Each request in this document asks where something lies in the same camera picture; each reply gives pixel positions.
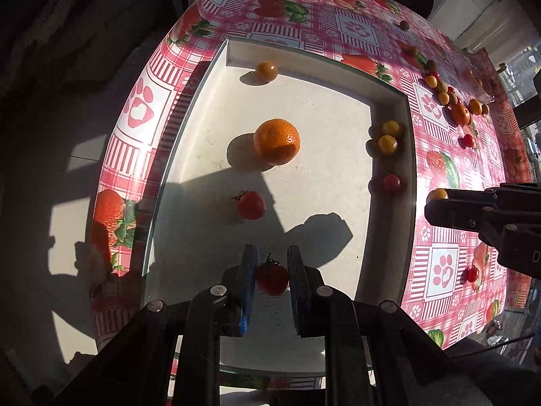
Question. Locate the small brown round fruit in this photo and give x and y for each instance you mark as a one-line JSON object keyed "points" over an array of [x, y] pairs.
{"points": [[404, 25]]}

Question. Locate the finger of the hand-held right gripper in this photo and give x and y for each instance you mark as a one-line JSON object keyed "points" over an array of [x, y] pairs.
{"points": [[452, 215], [469, 196]]}

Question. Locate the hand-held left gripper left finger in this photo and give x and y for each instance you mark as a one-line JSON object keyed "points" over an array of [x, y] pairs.
{"points": [[250, 287]]}

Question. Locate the green cherry tomato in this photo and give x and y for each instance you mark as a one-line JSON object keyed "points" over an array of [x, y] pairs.
{"points": [[431, 65]]}

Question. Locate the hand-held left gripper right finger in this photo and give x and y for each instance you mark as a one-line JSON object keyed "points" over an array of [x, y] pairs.
{"points": [[296, 292]]}

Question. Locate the red checked strawberry tablecloth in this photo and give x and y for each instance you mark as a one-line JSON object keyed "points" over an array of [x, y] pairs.
{"points": [[139, 105]]}

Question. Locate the orange cherry tomato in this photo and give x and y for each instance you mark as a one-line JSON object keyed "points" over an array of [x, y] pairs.
{"points": [[443, 98]]}

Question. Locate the brown-red cherry tomato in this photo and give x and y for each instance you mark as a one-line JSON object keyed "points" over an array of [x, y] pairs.
{"points": [[412, 50]]}

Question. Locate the clear glass bowl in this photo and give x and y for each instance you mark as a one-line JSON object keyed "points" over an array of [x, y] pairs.
{"points": [[482, 89]]}

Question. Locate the dark red cherry tomato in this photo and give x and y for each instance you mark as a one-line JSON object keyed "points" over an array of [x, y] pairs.
{"points": [[392, 182]]}

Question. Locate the mandarin orange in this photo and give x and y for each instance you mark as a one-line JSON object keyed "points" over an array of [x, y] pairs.
{"points": [[475, 106], [460, 114], [277, 141]]}

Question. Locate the yellow cherry tomato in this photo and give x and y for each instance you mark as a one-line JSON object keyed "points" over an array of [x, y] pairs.
{"points": [[266, 72], [391, 128], [387, 144], [436, 194]]}

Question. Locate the white tray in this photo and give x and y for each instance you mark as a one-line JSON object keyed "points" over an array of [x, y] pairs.
{"points": [[317, 105]]}

